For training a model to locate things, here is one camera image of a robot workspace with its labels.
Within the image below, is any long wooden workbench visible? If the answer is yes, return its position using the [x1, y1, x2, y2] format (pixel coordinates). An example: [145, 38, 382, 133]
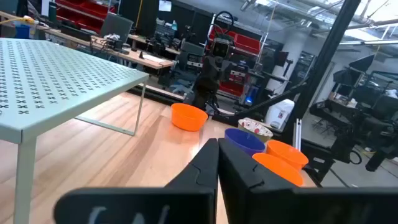
[0, 11, 175, 70]

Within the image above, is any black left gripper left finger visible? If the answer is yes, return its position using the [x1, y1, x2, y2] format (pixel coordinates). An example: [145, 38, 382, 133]
[53, 138, 220, 224]

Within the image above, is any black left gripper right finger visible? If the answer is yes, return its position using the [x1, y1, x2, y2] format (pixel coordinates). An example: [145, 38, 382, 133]
[218, 138, 398, 224]

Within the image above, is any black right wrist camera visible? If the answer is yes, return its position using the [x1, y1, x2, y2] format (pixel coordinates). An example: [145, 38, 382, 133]
[212, 37, 234, 58]

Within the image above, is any white plastic canister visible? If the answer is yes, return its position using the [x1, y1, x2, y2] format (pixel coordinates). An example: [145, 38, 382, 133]
[264, 98, 295, 130]

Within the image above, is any blue plastic bin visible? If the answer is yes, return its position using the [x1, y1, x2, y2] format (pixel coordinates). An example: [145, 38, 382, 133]
[14, 24, 31, 40]

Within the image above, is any white floral patterned bowl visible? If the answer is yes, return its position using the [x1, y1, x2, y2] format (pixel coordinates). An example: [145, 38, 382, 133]
[238, 118, 274, 143]

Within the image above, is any blue plastic mini bowl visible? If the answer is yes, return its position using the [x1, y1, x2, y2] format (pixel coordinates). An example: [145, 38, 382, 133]
[224, 128, 266, 157]

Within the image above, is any orange plastic mini bowl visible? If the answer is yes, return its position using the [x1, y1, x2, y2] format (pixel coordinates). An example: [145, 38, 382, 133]
[266, 139, 310, 171]
[252, 152, 304, 187]
[170, 103, 209, 132]

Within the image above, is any white table in background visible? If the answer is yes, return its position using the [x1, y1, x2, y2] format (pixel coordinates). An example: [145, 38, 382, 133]
[0, 37, 150, 224]

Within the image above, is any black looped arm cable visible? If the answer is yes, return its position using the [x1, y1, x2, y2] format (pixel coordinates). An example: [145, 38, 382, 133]
[213, 11, 235, 40]

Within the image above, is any red storage bin rack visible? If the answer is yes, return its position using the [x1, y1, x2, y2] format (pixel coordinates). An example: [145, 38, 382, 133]
[55, 0, 118, 34]
[205, 26, 262, 97]

